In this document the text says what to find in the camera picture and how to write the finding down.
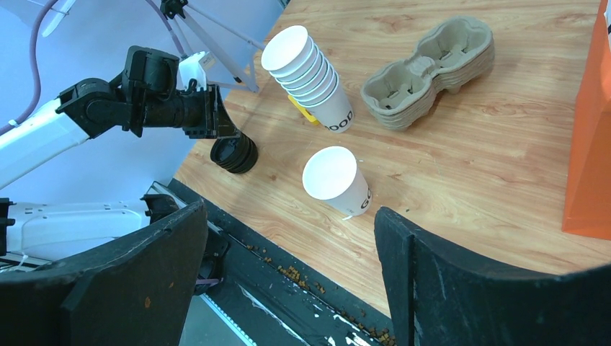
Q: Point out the single white paper cup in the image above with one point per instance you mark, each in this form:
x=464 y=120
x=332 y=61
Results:
x=332 y=175

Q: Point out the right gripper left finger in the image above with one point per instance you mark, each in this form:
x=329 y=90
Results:
x=134 y=290

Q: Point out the yellow plastic triangle holder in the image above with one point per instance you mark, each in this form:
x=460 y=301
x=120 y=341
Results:
x=304 y=112

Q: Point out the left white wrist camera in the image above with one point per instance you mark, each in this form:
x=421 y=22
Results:
x=194 y=67

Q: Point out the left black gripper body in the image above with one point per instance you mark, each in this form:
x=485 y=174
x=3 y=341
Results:
x=202 y=115

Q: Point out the white tripod stand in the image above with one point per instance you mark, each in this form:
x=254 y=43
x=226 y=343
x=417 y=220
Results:
x=179 y=8

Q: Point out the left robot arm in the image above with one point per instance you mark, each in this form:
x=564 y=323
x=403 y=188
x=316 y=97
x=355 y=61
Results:
x=155 y=90

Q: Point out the stack of white paper cups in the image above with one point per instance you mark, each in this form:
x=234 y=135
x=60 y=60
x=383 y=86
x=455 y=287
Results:
x=300 y=67

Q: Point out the stacked pulp cup carriers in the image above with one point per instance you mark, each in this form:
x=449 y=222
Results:
x=450 y=55

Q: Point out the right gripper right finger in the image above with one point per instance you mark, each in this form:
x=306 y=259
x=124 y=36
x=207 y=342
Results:
x=440 y=293

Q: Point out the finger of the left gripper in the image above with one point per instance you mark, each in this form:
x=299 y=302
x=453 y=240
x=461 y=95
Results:
x=225 y=126

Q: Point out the orange paper bag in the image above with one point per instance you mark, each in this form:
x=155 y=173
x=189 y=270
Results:
x=587 y=200

